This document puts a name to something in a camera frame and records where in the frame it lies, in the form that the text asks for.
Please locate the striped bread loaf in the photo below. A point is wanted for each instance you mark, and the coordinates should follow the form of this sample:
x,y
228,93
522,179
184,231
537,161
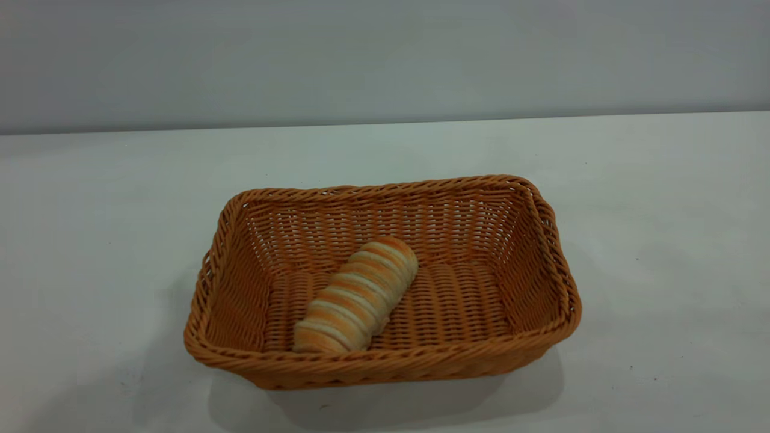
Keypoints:
x,y
355,297

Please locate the orange woven wicker basket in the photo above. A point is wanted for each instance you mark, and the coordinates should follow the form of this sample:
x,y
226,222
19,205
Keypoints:
x,y
457,300

